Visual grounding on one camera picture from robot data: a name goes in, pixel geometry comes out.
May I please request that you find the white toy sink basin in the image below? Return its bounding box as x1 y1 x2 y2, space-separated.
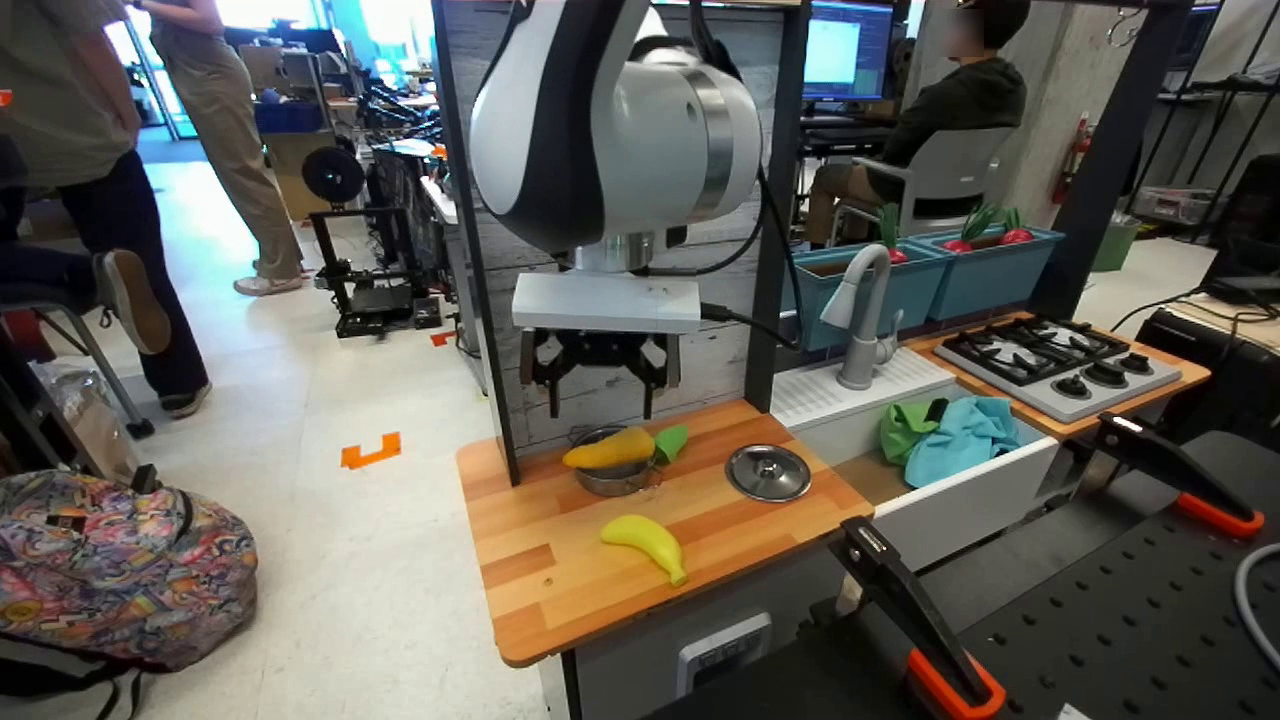
767 350 1064 577

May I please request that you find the grey wood-pattern back panel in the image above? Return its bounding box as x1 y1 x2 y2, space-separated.
442 4 793 458

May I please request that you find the red radish toy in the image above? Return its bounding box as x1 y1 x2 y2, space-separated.
943 203 1039 260
871 199 913 268

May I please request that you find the yellow banana plush toy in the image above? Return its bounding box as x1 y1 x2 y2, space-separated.
598 512 690 589

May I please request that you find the grey drawer handle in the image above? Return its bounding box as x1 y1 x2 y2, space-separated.
673 607 779 702

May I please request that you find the computer monitor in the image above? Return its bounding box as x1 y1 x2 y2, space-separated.
797 0 899 115

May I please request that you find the grey office chair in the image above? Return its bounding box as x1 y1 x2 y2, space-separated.
830 123 1022 254

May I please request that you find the grey toy stove top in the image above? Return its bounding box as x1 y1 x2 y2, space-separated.
934 311 1188 430

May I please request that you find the white cable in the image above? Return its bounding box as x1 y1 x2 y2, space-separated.
1230 535 1280 661

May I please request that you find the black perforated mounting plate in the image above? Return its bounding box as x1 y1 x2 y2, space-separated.
644 430 1280 720

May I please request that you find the black machine frame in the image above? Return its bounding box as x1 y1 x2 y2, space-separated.
300 134 448 343

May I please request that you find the person in khaki trousers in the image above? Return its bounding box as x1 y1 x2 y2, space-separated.
130 0 316 299

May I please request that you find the seated person dark shirt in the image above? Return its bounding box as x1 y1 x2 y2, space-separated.
803 0 1037 250

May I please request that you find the teal cloth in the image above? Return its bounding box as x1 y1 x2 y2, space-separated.
899 391 1029 494

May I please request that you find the colourful patterned backpack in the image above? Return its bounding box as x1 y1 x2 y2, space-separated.
0 463 263 682

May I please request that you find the steel pot lid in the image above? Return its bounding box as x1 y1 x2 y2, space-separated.
723 442 816 509

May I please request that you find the yellow carrot plush toy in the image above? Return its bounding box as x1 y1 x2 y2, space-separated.
561 420 695 477

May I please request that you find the teal planter box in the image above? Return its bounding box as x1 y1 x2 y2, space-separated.
779 241 956 360
916 228 1067 328

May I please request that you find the white wrist mount plate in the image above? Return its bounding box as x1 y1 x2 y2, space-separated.
508 268 707 342

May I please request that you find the black clamp orange handle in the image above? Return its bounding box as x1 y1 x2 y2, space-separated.
824 518 1013 720
1087 413 1274 543

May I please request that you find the grey toy faucet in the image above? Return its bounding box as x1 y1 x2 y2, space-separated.
816 241 908 397

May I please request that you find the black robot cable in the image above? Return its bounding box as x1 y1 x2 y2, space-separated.
625 158 809 357

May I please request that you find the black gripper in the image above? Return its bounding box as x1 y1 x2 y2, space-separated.
521 328 679 424

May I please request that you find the black frame post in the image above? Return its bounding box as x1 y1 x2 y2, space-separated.
1037 0 1199 324
429 0 525 489
740 0 816 418

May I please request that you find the person in dark trousers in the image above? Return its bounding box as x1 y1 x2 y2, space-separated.
0 0 216 420

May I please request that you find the green cloth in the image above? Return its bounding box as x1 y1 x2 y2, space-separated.
871 397 951 474

